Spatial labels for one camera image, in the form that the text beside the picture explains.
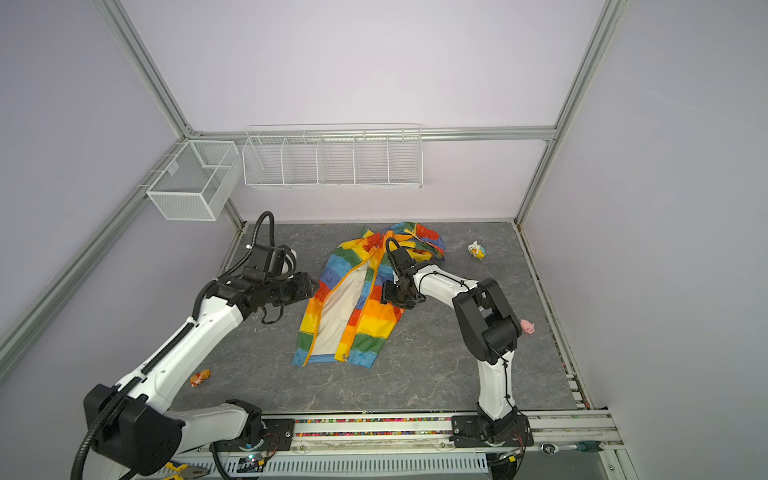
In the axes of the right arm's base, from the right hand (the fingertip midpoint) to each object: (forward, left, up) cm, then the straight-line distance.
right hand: (388, 302), depth 95 cm
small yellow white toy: (+21, -32, 0) cm, 39 cm away
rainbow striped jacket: (-5, +13, +1) cm, 14 cm away
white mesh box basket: (+32, +64, +24) cm, 75 cm away
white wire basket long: (+45, +2, +25) cm, 52 cm away
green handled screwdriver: (-39, -39, 0) cm, 55 cm away
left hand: (-6, +19, +17) cm, 26 cm away
